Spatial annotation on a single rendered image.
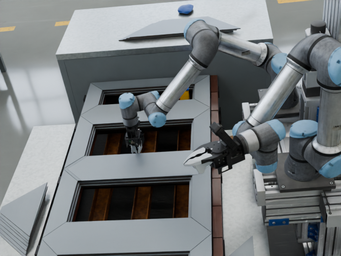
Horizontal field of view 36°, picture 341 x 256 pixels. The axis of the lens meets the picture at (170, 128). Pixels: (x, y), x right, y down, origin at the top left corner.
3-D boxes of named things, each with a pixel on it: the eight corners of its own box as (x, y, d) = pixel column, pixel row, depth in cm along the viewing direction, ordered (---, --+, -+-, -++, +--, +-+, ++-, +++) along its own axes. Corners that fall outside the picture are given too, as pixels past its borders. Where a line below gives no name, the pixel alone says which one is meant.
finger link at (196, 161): (190, 181, 165) (215, 170, 167) (187, 166, 162) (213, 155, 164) (185, 176, 168) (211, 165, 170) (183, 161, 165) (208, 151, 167)
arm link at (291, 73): (301, 18, 178) (223, 132, 191) (321, 30, 170) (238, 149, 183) (320, 30, 185) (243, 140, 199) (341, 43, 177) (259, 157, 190)
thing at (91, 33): (57, 60, 317) (55, 54, 315) (76, 15, 364) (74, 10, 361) (273, 44, 303) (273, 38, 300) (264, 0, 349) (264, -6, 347)
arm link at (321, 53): (325, 153, 207) (337, 30, 173) (351, 175, 196) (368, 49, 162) (300, 164, 203) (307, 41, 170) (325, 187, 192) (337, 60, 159)
